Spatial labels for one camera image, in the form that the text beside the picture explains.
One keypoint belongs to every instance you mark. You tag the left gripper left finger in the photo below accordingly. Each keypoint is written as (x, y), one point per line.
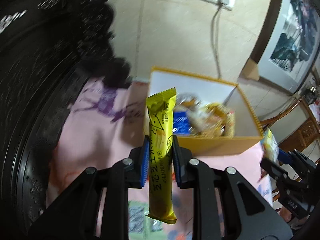
(95, 204)

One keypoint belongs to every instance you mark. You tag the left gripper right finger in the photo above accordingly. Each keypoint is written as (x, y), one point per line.
(225, 204)

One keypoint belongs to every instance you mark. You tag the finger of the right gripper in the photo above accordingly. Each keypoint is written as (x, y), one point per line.
(274, 170)
(296, 159)

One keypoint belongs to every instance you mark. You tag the yellow white snack packet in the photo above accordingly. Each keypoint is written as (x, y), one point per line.
(270, 146)

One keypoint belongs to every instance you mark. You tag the yellow corn snack bar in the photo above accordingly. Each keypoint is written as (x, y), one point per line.
(160, 110)

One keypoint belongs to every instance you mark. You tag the pink bag of crackers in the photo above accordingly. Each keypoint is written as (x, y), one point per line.
(185, 101)

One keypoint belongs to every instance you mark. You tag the wooden chair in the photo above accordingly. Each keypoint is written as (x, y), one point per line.
(297, 128)

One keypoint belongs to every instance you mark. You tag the yellow cardboard box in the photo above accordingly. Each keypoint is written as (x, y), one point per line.
(248, 130)

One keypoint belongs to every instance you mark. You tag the green snack packet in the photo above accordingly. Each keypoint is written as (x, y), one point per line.
(139, 222)

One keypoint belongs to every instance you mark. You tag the clear bag of white candies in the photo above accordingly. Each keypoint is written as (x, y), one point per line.
(212, 120)

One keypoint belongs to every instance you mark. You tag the pink patterned tablecloth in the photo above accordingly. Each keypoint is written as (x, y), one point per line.
(105, 125)

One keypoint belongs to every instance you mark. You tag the small cardboard box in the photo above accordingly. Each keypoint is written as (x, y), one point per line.
(250, 70)

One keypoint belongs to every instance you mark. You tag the framed ink painting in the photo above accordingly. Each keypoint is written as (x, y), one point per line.
(288, 44)

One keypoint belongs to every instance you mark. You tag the blue snack packet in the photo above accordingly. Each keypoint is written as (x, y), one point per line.
(181, 124)

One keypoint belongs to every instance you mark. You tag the black carved wooden sofa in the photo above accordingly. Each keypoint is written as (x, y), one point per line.
(49, 48)

